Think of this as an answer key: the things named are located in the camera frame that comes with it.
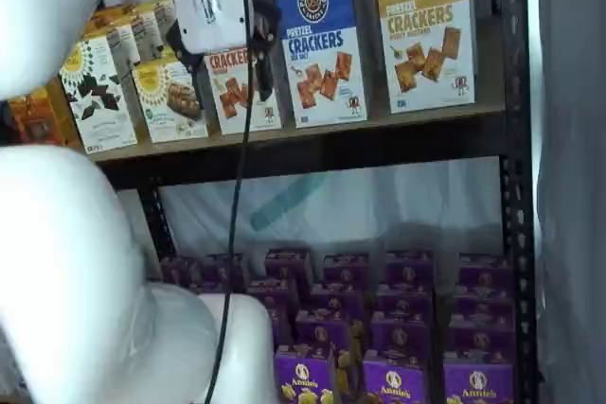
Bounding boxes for orange brown snack box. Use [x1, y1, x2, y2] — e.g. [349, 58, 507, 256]
[7, 86, 70, 146]

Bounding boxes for translucent white plastic sheet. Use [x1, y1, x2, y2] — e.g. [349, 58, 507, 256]
[117, 155, 506, 282]

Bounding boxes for orange pretzel crackers box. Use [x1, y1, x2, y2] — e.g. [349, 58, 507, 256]
[203, 46, 283, 136]

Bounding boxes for blue white pretzel crackers box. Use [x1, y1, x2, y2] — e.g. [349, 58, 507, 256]
[272, 0, 368, 130]

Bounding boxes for brown shelf board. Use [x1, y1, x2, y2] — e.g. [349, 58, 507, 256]
[87, 103, 506, 162]

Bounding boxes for black metal shelf rack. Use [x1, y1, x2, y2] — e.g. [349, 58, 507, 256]
[94, 0, 541, 404]

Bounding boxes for black cable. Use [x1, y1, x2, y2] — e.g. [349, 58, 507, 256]
[203, 0, 255, 404]

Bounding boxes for gold pretzel crackers box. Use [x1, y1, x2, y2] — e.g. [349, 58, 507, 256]
[371, 0, 477, 115]

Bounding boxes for white box black star crackers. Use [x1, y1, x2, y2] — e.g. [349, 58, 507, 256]
[59, 34, 138, 152]
[82, 20, 141, 64]

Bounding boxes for white yellow cracker box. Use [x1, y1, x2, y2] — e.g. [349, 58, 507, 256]
[132, 61, 209, 144]
[130, 10, 167, 64]
[151, 0, 177, 45]

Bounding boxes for purple Annie's snack box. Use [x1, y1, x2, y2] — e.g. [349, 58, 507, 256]
[160, 256, 205, 288]
[370, 313, 433, 362]
[453, 283, 516, 318]
[324, 252, 370, 288]
[274, 344, 338, 404]
[245, 278, 299, 343]
[385, 250, 435, 290]
[362, 350, 431, 404]
[310, 283, 365, 315]
[295, 308, 352, 353]
[203, 255, 248, 294]
[448, 312, 516, 365]
[457, 252, 515, 287]
[443, 360, 516, 404]
[376, 288, 435, 323]
[263, 247, 314, 285]

